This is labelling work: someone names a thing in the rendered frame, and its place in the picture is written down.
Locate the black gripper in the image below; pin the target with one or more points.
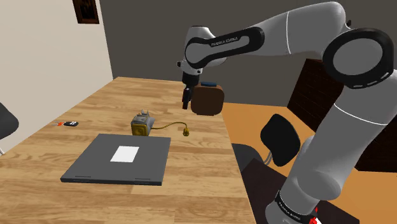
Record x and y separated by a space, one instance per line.
189 80

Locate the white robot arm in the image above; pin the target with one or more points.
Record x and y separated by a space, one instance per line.
322 149

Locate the brown rounded box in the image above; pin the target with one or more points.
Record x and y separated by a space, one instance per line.
207 100

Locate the dark blue flat object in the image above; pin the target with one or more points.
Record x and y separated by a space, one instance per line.
208 83

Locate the grey closed laptop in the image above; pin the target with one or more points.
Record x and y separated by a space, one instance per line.
145 149

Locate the wooden table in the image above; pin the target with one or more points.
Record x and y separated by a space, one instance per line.
201 192

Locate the black office chair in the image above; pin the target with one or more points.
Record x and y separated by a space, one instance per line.
280 139

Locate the dark robot stand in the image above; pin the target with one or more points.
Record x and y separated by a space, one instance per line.
263 186

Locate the black car key fob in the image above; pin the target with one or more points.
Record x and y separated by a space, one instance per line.
70 123

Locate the dark brick patterned cabinet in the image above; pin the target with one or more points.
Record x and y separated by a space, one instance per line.
310 93

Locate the dark grey chair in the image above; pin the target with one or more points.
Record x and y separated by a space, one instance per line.
6 124

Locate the dark framed wall picture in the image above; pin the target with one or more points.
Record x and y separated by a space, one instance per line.
86 11

